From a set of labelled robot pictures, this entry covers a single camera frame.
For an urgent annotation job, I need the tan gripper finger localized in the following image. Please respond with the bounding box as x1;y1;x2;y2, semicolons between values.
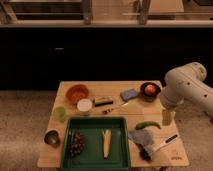
162;109;176;126

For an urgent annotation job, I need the red orange apple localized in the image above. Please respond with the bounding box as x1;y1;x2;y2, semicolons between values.
145;84;156;95

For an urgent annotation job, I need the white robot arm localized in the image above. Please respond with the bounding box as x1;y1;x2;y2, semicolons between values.
159;62;213;120

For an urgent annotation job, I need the dark brown bowl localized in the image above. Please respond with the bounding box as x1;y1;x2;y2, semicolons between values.
140;82;161;102

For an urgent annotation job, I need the wooden table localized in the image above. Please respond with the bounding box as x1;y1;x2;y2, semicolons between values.
37;81;189;171

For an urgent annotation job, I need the grey cloth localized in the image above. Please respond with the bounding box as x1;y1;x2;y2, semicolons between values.
128;130;154;147

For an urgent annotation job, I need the blue sponge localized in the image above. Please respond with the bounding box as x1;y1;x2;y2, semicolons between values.
120;89;138;102

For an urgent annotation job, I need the small metal spoon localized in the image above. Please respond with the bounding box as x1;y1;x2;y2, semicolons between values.
102;101;130;115

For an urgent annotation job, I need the corn cob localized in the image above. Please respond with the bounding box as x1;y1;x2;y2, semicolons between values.
102;130;111;158

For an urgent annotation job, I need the black brown eraser block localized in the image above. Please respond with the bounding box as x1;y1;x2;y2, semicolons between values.
94;97;113;107

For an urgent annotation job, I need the white round container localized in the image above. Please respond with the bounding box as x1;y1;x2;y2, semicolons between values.
77;99;93;114

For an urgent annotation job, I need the green tray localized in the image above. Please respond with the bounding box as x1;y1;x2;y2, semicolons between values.
60;117;131;171

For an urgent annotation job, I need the dark grape bunch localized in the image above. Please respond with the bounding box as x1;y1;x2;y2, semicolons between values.
70;133;85;158

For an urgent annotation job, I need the orange bowl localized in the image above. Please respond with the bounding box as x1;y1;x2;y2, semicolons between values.
65;84;89;104

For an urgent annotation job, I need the green plastic cup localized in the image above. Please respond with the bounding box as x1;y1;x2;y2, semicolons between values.
52;106;66;122

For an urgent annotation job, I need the metal cup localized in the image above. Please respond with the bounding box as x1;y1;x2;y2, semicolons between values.
44;130;60;147

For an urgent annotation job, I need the white handled dish brush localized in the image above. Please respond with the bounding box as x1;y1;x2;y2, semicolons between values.
140;134;178;161

